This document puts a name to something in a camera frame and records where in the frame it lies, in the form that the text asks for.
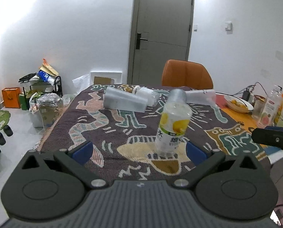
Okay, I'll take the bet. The clear plastic bottle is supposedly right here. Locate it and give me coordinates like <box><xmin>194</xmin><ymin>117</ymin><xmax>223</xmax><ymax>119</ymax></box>
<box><xmin>257</xmin><ymin>85</ymin><xmax>282</xmax><ymax>128</ymax></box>

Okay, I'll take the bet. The wide frosted plastic cup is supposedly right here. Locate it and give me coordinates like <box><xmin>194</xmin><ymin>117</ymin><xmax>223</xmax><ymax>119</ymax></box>
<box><xmin>103</xmin><ymin>86</ymin><xmax>148</xmax><ymax>113</ymax></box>

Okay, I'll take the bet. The black charger with cables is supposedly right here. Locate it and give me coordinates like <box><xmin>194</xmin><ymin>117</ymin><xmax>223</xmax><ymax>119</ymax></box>
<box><xmin>234</xmin><ymin>81</ymin><xmax>268</xmax><ymax>101</ymax></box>

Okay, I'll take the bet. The large clear lidded jar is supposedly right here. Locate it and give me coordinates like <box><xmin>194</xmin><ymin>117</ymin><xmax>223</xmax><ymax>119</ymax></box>
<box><xmin>38</xmin><ymin>93</ymin><xmax>63</xmax><ymax>130</ymax></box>

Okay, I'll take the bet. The black storage rack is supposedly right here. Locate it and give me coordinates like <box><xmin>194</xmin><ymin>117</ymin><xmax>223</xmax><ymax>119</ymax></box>
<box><xmin>18</xmin><ymin>73</ymin><xmax>63</xmax><ymax>98</ymax></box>

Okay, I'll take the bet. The white fruit bowl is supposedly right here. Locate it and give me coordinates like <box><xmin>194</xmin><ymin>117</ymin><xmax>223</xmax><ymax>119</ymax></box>
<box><xmin>224</xmin><ymin>95</ymin><xmax>254</xmax><ymax>114</ymax></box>

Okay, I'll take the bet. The orange leather chair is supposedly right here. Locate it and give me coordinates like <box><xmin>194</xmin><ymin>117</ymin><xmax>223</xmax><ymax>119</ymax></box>
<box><xmin>162</xmin><ymin>60</ymin><xmax>214</xmax><ymax>89</ymax></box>

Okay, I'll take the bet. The orange shopping bag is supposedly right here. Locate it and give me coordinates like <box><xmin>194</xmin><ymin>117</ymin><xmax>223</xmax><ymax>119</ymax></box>
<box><xmin>2</xmin><ymin>87</ymin><xmax>21</xmax><ymax>109</ymax></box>

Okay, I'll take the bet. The tall frosted plastic cup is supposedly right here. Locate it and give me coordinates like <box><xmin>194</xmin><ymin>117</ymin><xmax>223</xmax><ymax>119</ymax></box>
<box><xmin>167</xmin><ymin>89</ymin><xmax>187</xmax><ymax>104</ymax></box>

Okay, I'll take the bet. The grey door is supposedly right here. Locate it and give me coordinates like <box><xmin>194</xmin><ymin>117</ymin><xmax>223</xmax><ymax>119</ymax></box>
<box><xmin>127</xmin><ymin>0</ymin><xmax>194</xmax><ymax>86</ymax></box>

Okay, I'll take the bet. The white paper cup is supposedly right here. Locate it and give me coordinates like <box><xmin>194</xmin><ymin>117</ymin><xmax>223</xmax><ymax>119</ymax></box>
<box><xmin>185</xmin><ymin>89</ymin><xmax>216</xmax><ymax>106</ymax></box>

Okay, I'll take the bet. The patterned woven blanket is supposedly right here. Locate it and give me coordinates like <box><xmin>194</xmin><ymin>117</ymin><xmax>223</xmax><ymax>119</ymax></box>
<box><xmin>38</xmin><ymin>84</ymin><xmax>270</xmax><ymax>182</ymax></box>

